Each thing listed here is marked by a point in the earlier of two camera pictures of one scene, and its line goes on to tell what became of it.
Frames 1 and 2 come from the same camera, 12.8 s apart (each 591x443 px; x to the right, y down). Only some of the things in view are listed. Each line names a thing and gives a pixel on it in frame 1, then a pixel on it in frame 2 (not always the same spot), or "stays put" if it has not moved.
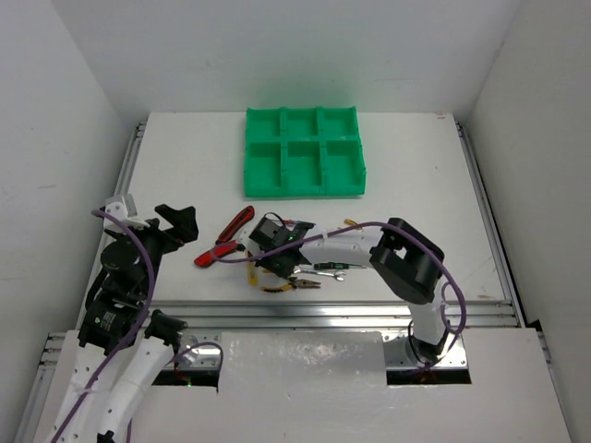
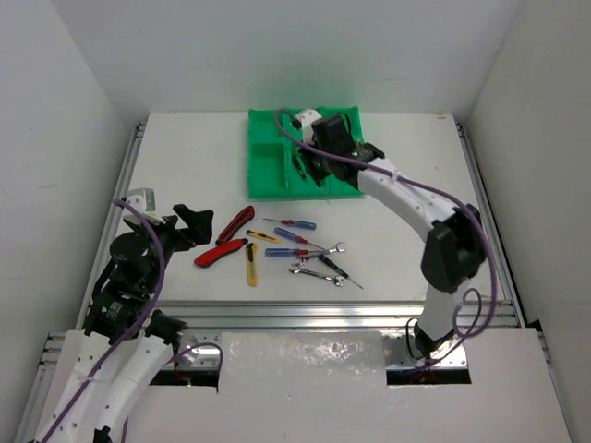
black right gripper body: [277, 266] → [319, 161]
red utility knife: [219, 250] stays put
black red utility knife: [236, 224] stays put
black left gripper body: [162, 233] stays put
